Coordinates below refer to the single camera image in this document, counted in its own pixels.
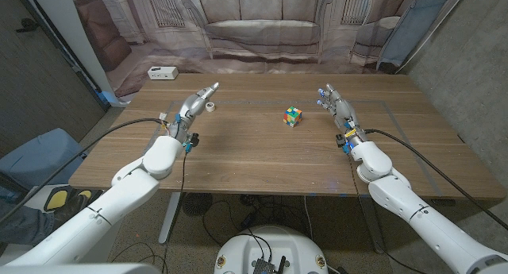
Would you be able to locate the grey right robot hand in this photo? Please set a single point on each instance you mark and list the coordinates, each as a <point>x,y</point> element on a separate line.
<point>343,111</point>

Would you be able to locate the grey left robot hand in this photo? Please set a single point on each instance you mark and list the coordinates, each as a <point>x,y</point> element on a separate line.
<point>190,109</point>

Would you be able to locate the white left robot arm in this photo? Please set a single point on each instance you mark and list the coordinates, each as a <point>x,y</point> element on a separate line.
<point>131,182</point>

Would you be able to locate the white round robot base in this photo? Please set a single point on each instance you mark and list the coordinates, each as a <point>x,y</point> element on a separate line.
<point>274,242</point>

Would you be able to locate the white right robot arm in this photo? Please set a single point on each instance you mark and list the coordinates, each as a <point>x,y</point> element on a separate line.
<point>397,190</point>

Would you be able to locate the white tape roll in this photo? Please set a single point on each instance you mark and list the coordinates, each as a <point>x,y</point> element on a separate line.
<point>211,106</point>

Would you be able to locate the grey tape outline strip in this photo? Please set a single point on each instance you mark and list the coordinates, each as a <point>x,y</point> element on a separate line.
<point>393,115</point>

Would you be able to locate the multicoloured Rubik's cube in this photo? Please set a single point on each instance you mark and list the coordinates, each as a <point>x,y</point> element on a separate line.
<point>292,116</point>

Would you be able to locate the white power strip box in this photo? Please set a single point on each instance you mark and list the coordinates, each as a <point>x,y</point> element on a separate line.
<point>162,72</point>

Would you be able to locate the black round floor fan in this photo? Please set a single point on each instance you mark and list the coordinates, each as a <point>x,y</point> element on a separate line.
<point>197,203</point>

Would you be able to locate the printed sofa room backdrop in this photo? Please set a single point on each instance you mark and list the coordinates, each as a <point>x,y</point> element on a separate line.
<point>262,32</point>

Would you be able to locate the white table leg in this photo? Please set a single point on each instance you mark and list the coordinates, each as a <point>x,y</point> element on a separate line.
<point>170,218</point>

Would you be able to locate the grey table leg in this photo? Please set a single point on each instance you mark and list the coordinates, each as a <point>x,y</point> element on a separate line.
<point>373,226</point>

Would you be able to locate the black shoe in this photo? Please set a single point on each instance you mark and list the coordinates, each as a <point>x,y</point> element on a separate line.
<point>71,208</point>

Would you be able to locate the yellow black foot pedal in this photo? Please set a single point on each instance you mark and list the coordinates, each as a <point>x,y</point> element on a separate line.
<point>57,199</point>

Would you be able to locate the blue upholstered chair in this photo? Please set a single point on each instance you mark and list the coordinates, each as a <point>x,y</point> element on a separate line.
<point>35,155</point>

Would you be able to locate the black electronics module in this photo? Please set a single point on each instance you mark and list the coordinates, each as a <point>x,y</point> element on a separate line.
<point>266,266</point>

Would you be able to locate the white robot torso cover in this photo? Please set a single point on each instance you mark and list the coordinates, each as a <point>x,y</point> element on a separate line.
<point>79,269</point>

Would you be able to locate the person leg in jeans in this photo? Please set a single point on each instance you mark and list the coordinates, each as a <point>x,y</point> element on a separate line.
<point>24,226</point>

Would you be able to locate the white door frame post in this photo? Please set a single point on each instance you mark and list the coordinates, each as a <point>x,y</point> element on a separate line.
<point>75,39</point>

